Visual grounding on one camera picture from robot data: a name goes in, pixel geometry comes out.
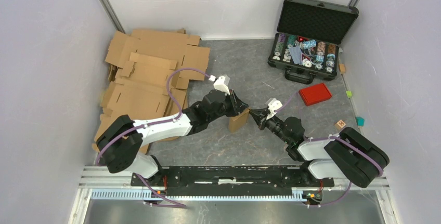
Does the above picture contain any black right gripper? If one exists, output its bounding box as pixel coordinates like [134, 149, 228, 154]
[248, 108, 291, 145]

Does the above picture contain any brown cardboard box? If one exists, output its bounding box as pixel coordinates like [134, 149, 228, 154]
[228, 108, 250, 133]

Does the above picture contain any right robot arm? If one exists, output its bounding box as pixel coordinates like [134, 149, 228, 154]
[250, 109, 390, 188]

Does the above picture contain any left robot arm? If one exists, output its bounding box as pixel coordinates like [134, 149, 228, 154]
[96, 89, 248, 186]

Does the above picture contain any red flat box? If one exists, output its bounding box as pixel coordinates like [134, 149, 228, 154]
[299, 83, 332, 107]

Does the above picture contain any wooden letter cube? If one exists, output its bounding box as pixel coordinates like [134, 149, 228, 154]
[334, 120, 346, 130]

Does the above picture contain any teal cube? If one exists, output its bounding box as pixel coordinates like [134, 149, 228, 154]
[355, 116, 365, 127]

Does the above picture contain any small orange wooden block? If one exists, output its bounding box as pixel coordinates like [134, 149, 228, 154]
[339, 63, 346, 74]

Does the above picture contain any stack of flat cardboard boxes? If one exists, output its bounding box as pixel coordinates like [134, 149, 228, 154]
[92, 29, 210, 152]

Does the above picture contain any black poker chip case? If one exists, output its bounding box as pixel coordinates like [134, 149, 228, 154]
[267, 0, 359, 84]

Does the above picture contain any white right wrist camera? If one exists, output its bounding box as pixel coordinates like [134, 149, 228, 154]
[266, 98, 283, 120]

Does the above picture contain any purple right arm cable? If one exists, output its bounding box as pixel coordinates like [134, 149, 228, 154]
[275, 91, 384, 207]

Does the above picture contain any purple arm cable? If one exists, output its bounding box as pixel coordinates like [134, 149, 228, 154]
[275, 91, 384, 207]
[95, 68, 214, 209]

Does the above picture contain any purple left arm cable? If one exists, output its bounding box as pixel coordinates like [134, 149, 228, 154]
[95, 68, 214, 209]

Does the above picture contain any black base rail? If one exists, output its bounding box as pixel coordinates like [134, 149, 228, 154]
[146, 165, 334, 196]

